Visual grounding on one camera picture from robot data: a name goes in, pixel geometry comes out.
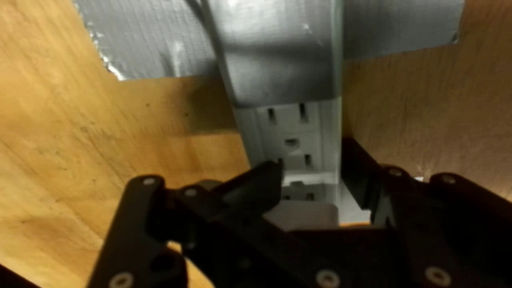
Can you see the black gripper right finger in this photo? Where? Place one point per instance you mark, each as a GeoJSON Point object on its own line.
{"type": "Point", "coordinates": [365, 177]}

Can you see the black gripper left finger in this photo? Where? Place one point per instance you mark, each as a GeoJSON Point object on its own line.
{"type": "Point", "coordinates": [252, 193]}

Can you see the white charging block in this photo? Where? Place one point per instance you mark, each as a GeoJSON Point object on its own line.
{"type": "Point", "coordinates": [292, 214]}

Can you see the white power strip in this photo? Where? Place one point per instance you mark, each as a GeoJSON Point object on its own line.
{"type": "Point", "coordinates": [290, 105]}

